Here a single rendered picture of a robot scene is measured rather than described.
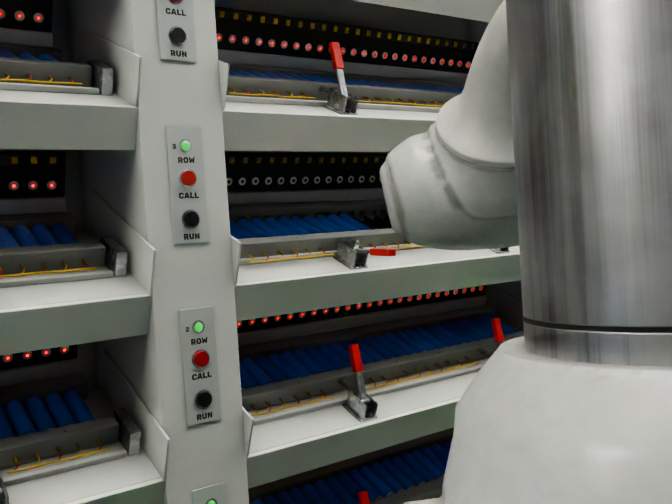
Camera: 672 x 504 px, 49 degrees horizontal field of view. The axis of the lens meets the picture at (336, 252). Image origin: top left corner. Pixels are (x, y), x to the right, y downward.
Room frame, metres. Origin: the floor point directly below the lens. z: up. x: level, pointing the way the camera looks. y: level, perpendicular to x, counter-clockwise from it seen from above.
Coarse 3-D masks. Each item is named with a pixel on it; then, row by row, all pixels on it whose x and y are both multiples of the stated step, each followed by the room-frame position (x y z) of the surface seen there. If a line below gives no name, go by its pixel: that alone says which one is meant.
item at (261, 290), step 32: (256, 192) 1.01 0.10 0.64; (288, 192) 1.04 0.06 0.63; (320, 192) 1.07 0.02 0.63; (352, 192) 1.11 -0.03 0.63; (384, 256) 0.97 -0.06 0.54; (416, 256) 0.99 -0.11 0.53; (448, 256) 1.02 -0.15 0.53; (480, 256) 1.04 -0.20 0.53; (512, 256) 1.07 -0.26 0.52; (256, 288) 0.82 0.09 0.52; (288, 288) 0.85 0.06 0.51; (320, 288) 0.88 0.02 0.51; (352, 288) 0.91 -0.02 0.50; (384, 288) 0.94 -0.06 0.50; (416, 288) 0.98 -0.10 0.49; (448, 288) 1.02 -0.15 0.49
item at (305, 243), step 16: (240, 240) 0.87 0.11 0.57; (256, 240) 0.88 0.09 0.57; (272, 240) 0.89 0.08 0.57; (288, 240) 0.90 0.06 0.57; (304, 240) 0.91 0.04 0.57; (320, 240) 0.93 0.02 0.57; (336, 240) 0.94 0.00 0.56; (368, 240) 0.97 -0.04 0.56; (384, 240) 0.99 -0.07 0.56; (400, 240) 1.01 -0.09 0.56; (240, 256) 0.86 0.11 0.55; (256, 256) 0.88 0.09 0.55
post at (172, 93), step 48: (96, 0) 0.83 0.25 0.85; (144, 0) 0.76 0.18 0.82; (192, 0) 0.79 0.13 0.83; (144, 48) 0.75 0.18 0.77; (144, 96) 0.75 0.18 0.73; (192, 96) 0.78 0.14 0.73; (144, 144) 0.75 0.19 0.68; (96, 192) 0.87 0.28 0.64; (144, 192) 0.75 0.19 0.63; (192, 288) 0.77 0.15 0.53; (144, 336) 0.77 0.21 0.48; (144, 384) 0.78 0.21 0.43; (240, 384) 0.80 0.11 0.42; (192, 432) 0.77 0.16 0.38; (240, 432) 0.80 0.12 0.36; (192, 480) 0.77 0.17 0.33; (240, 480) 0.80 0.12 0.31
